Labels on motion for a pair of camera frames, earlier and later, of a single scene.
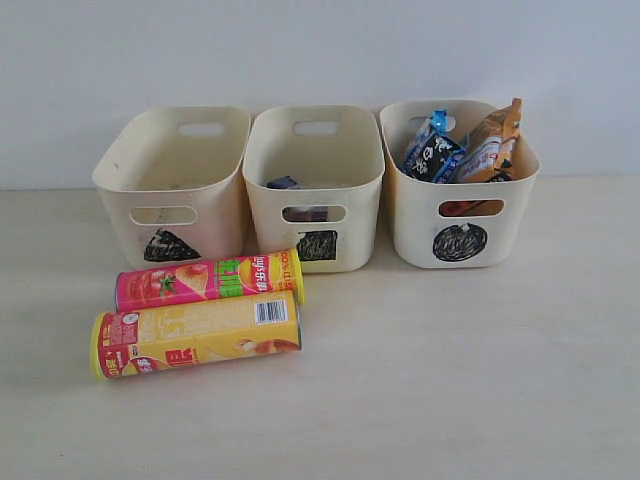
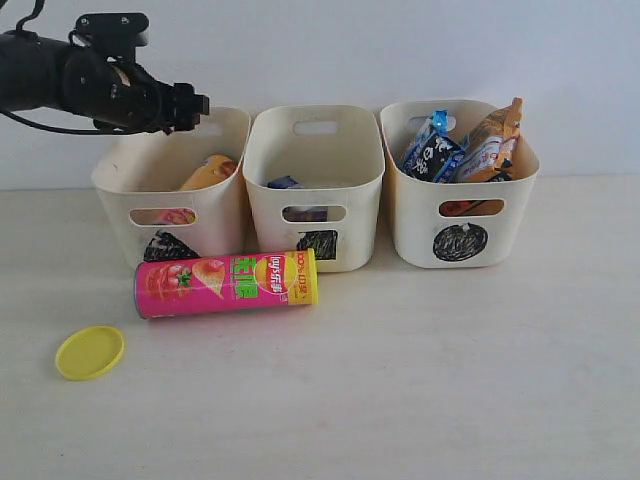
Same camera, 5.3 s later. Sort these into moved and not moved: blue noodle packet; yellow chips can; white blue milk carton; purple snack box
Moved: yellow chips can
Not moved: white blue milk carton; purple snack box; blue noodle packet
